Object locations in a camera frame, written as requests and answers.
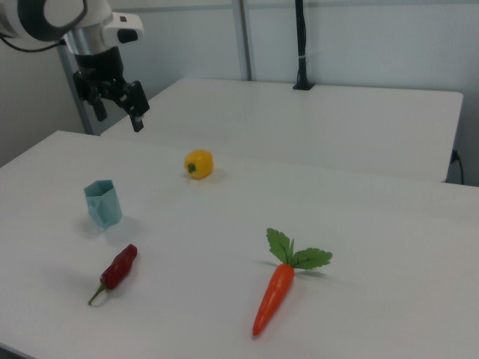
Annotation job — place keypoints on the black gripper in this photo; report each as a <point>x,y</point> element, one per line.
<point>99,69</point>

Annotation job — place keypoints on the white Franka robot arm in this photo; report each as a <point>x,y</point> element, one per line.
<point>22,18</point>

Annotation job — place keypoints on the yellow toy bell pepper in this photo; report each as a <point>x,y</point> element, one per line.
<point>202,162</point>

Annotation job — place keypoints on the red toy chili pepper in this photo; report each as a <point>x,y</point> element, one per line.
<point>119,267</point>

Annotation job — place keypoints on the orange toy carrot with leaves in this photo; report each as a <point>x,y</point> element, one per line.
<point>275,295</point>

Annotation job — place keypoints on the grey aluminium partition post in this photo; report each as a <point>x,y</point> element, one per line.
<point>244,37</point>

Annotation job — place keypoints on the black camera pole with base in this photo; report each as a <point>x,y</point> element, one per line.
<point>301,45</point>

